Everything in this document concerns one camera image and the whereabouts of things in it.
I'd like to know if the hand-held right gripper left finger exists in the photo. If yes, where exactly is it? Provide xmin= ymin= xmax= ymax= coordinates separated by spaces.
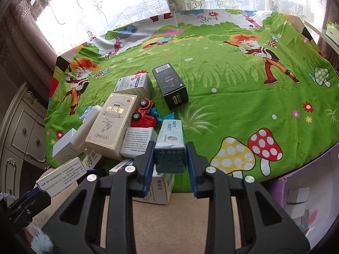
xmin=41 ymin=140 xmax=157 ymax=254

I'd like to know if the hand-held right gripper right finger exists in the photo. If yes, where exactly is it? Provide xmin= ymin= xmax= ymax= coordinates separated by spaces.
xmin=186 ymin=141 xmax=310 ymax=254

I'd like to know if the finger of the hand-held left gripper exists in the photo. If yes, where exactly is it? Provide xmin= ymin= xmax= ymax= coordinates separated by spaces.
xmin=7 ymin=189 xmax=52 ymax=226

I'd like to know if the white carton with black text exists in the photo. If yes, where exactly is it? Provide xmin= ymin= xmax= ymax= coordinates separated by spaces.
xmin=120 ymin=127 xmax=158 ymax=160

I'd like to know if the teal and white carton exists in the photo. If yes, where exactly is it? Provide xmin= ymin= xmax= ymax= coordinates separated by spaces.
xmin=154 ymin=119 xmax=188 ymax=174

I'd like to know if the red toy truck blue bucket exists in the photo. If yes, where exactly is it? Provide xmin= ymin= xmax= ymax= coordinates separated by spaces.
xmin=131 ymin=98 xmax=176 ymax=129

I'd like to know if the beige carton with plant drawing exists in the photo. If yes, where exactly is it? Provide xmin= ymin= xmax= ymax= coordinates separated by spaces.
xmin=85 ymin=92 xmax=139 ymax=160

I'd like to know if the pink cardboard storage box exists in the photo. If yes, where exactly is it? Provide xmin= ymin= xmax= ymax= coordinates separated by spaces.
xmin=269 ymin=143 xmax=337 ymax=246

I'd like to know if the person's left forearm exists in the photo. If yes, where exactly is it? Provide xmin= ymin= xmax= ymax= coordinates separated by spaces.
xmin=29 ymin=224 xmax=55 ymax=254

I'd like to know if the white medicine box blue red print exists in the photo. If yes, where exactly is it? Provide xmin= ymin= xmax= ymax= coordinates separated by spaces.
xmin=108 ymin=159 xmax=175 ymax=205
xmin=114 ymin=73 xmax=153 ymax=104

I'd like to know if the long white carton black text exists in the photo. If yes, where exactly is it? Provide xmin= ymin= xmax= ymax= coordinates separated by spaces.
xmin=36 ymin=157 xmax=89 ymax=197

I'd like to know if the small plain white box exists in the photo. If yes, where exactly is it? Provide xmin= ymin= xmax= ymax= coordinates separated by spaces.
xmin=51 ymin=128 xmax=88 ymax=168

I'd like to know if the white carton with grey logo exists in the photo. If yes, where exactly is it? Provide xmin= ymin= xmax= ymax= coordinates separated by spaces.
xmin=83 ymin=151 xmax=106 ymax=175

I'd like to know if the cream carved cabinet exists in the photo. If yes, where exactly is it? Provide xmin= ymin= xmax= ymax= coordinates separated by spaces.
xmin=0 ymin=81 xmax=51 ymax=191

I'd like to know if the white tube box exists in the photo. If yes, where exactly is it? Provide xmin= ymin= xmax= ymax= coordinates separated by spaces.
xmin=70 ymin=105 xmax=103 ymax=151

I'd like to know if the green cartoon printed cloth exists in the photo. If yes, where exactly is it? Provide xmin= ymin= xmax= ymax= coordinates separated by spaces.
xmin=44 ymin=8 xmax=339 ymax=191

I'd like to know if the black carton with barcode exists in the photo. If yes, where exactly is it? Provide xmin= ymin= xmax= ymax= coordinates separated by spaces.
xmin=152 ymin=63 xmax=189 ymax=111

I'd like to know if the white lace curtain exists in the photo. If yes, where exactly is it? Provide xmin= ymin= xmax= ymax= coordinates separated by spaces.
xmin=34 ymin=0 xmax=326 ymax=56

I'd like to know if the brown pink drape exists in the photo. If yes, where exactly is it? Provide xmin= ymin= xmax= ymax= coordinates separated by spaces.
xmin=0 ymin=0 xmax=67 ymax=90

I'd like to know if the green printed packet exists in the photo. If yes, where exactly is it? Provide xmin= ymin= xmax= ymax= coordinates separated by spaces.
xmin=324 ymin=21 xmax=339 ymax=46

